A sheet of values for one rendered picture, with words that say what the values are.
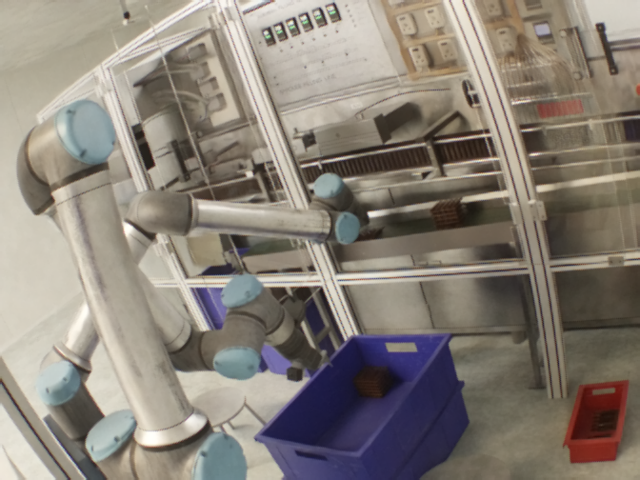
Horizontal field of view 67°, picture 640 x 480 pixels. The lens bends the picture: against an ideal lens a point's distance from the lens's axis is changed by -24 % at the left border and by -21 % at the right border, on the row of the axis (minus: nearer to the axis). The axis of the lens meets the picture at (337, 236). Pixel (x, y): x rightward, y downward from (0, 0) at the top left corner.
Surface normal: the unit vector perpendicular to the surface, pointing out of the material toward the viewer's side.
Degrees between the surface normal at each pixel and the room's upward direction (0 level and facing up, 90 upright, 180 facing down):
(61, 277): 90
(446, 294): 90
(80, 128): 83
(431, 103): 90
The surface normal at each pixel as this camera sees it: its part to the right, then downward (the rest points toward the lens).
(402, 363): -0.51, 0.46
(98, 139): 0.84, -0.32
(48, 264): 0.78, -0.07
